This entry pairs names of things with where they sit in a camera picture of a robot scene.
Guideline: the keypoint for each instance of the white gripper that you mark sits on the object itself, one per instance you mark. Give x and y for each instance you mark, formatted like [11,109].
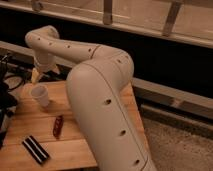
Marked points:
[43,63]

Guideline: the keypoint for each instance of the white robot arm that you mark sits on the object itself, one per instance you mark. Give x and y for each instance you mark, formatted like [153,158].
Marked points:
[93,90]

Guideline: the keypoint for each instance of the black equipment at left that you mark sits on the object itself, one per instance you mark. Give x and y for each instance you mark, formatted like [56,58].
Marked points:
[6,101]

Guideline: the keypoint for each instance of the red pocket knife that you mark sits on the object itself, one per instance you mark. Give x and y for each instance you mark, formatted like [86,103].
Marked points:
[57,126]

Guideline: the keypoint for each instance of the wooden table board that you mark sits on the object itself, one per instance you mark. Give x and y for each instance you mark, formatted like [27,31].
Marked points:
[68,152]

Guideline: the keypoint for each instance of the black white striped block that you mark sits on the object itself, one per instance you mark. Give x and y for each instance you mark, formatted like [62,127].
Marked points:
[39,154]

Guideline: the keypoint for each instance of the metal rail frame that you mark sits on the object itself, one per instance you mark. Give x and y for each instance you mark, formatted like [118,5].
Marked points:
[187,21]

